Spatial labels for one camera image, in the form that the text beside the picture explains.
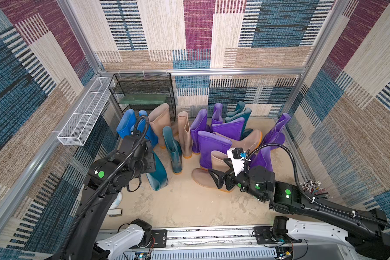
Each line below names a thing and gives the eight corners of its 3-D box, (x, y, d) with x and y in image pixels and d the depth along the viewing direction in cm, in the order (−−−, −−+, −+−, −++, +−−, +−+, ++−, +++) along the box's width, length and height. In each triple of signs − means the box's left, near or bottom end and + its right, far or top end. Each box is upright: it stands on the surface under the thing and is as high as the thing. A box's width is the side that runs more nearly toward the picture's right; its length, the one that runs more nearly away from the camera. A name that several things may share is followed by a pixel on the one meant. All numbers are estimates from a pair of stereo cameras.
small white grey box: (107, 216, 81) (105, 215, 80) (110, 210, 83) (108, 208, 82) (121, 216, 81) (119, 215, 80) (122, 210, 83) (121, 208, 82)
